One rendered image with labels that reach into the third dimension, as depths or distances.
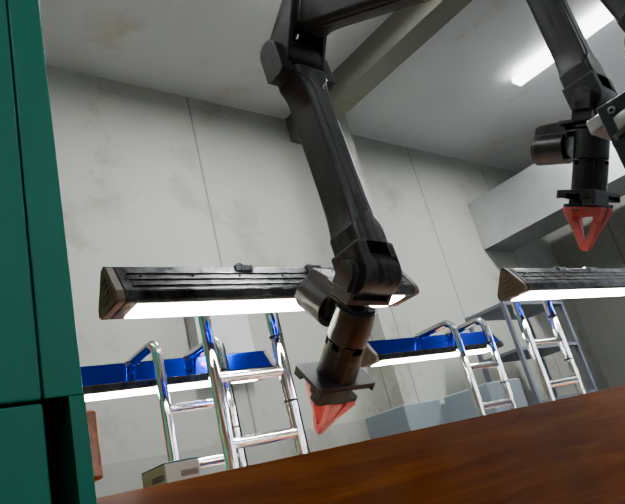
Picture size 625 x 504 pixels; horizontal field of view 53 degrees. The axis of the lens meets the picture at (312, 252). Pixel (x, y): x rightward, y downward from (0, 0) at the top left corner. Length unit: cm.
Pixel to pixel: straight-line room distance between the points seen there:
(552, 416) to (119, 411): 285
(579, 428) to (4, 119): 82
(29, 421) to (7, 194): 19
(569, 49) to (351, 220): 55
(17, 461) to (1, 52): 37
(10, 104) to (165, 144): 383
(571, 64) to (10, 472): 102
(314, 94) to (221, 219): 342
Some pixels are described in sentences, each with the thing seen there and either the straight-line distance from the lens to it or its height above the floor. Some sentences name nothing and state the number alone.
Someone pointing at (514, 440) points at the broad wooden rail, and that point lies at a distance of 88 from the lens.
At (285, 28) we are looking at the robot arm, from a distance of 102.
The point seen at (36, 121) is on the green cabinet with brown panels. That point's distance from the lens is 64.
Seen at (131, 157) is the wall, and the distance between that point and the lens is 427.
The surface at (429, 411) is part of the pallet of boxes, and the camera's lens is 400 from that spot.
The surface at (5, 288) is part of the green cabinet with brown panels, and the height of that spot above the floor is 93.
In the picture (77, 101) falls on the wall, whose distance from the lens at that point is 436.
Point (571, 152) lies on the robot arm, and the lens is 120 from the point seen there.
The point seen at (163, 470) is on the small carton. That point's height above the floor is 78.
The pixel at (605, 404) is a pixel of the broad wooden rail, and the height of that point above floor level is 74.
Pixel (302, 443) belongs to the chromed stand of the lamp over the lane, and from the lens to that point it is 124.
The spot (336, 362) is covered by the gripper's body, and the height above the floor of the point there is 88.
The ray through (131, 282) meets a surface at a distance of 97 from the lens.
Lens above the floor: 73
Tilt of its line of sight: 20 degrees up
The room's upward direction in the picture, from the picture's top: 15 degrees counter-clockwise
